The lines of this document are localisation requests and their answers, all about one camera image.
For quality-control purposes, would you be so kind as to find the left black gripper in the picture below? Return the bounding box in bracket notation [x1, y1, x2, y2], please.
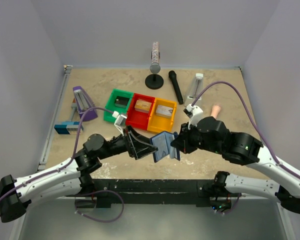
[98, 125, 159, 160]

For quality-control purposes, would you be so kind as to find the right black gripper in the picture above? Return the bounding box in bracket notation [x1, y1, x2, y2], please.
[170, 120, 223, 154]

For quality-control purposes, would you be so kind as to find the blue leather card holder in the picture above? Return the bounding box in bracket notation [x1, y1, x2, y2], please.
[149, 131, 181, 163]

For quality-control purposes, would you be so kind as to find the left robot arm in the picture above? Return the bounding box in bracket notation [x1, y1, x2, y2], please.
[0, 126, 158, 223]

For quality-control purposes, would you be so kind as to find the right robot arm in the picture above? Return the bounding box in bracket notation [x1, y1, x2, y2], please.
[171, 116, 300, 214]

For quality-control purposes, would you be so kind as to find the silver card stack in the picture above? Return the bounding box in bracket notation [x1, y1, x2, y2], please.
[155, 105, 174, 118]

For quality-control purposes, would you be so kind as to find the orange card stack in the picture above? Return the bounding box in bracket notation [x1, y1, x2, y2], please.
[134, 99, 152, 114]

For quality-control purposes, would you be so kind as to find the black card stack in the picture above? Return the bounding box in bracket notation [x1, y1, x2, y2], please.
[114, 96, 131, 109]

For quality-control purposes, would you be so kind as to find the red plastic bin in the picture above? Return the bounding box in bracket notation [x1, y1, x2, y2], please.
[125, 93, 155, 131]

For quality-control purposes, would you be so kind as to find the yellow plastic bin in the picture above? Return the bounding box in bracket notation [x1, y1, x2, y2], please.
[147, 97, 177, 133]

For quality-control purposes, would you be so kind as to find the pink microphone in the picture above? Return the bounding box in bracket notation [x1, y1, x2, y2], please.
[210, 104, 221, 119]

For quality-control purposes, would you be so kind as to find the white metronome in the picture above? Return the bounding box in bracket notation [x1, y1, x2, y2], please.
[183, 73, 204, 107]

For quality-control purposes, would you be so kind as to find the green plastic bin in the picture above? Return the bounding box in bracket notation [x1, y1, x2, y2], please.
[105, 88, 134, 114]

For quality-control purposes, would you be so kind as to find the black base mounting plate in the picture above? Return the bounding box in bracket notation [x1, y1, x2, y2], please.
[80, 179, 238, 207]

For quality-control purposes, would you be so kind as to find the black round microphone stand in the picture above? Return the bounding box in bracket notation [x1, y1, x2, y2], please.
[145, 74, 164, 90]

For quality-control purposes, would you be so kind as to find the black microphone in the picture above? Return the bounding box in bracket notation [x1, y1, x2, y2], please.
[168, 70, 184, 105]

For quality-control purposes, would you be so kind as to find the purple metronome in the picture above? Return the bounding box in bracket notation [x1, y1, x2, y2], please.
[72, 86, 98, 122]

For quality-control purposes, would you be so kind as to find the glitter microphone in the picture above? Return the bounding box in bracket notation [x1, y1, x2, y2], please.
[149, 41, 161, 74]

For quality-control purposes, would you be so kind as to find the blue grey block toy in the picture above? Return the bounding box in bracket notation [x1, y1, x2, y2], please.
[53, 97, 84, 137]

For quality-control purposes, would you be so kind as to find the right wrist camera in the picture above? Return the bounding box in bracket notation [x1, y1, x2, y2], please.
[183, 104, 204, 130]

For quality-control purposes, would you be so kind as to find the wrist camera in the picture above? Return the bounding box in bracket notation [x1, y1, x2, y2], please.
[183, 104, 204, 130]
[112, 111, 127, 135]

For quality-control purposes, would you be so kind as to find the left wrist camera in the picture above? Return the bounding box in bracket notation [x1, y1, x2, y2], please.
[112, 111, 127, 135]

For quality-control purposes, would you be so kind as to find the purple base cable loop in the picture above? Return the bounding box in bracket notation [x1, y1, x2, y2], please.
[74, 189, 125, 223]

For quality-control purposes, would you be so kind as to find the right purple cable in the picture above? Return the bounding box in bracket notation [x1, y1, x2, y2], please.
[191, 81, 300, 185]

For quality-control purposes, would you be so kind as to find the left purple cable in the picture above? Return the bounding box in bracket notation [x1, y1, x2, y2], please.
[0, 106, 120, 220]

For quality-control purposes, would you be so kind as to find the aluminium frame rail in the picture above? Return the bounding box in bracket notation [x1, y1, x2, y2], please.
[36, 65, 73, 172]

